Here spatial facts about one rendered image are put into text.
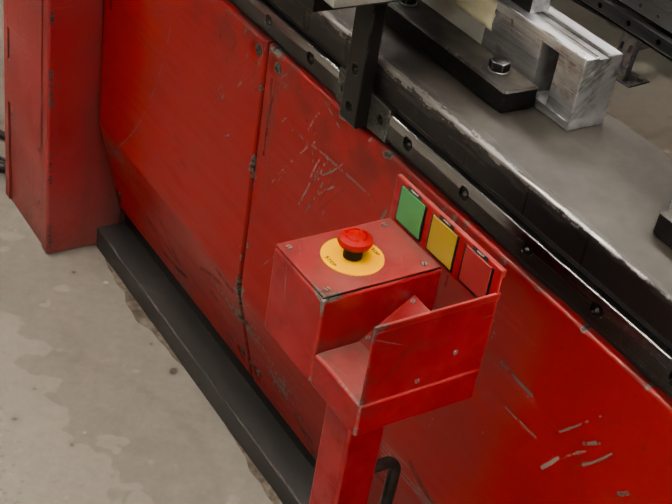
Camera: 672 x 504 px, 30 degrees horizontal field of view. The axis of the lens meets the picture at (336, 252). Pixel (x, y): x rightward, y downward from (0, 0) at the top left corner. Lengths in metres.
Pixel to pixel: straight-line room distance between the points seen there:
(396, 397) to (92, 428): 1.03
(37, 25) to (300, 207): 0.81
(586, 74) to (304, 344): 0.46
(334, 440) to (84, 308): 1.13
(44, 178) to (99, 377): 0.45
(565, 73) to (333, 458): 0.53
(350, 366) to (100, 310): 1.23
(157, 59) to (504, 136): 0.89
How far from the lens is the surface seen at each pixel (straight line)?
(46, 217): 2.62
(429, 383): 1.36
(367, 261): 1.38
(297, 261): 1.37
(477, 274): 1.34
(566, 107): 1.52
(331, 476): 1.53
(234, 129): 1.99
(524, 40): 1.57
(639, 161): 1.51
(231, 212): 2.06
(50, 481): 2.19
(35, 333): 2.48
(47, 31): 2.42
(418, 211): 1.41
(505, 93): 1.52
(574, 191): 1.41
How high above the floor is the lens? 1.57
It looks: 35 degrees down
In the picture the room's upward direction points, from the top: 10 degrees clockwise
